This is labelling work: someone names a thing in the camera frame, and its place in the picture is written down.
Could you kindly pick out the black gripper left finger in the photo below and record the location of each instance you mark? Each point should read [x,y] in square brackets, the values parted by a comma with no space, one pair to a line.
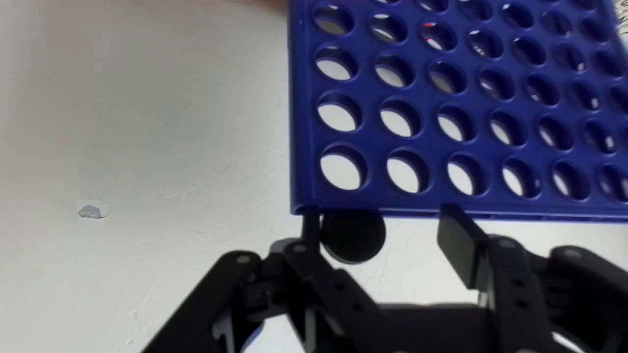
[275,301]

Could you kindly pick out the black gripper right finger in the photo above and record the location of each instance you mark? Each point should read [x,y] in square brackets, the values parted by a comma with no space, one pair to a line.
[523,295]

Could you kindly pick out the black game chip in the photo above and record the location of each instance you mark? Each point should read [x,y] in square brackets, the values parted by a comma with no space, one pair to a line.
[354,236]

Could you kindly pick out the blue connect four gameboard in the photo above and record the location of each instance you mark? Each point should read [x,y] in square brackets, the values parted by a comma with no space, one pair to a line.
[366,134]

